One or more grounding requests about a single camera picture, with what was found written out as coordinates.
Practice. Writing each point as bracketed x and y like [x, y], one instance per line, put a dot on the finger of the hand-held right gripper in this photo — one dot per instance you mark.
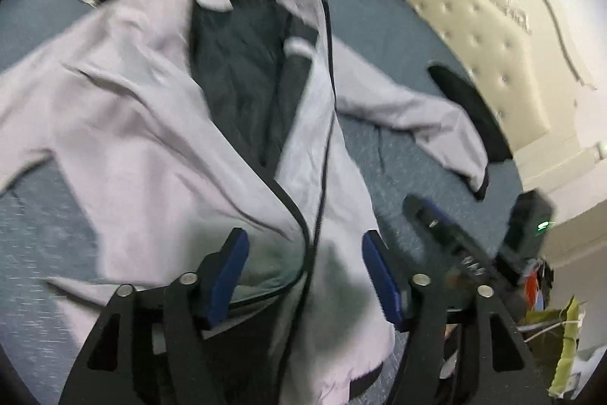
[434, 224]

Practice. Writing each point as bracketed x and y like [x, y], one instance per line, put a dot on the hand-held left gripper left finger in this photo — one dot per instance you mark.
[227, 277]

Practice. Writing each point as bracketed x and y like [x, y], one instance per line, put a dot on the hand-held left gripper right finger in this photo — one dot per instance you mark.
[384, 281]

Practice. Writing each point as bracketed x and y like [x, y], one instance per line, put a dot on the light grey jacket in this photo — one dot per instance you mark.
[142, 125]

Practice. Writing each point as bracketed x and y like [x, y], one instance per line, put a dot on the black cloth strip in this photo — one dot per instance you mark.
[474, 115]

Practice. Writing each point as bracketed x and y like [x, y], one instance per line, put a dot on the yellow-green cloth strip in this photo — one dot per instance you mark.
[566, 353]

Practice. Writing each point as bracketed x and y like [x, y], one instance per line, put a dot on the cream tufted headboard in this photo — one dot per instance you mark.
[498, 54]

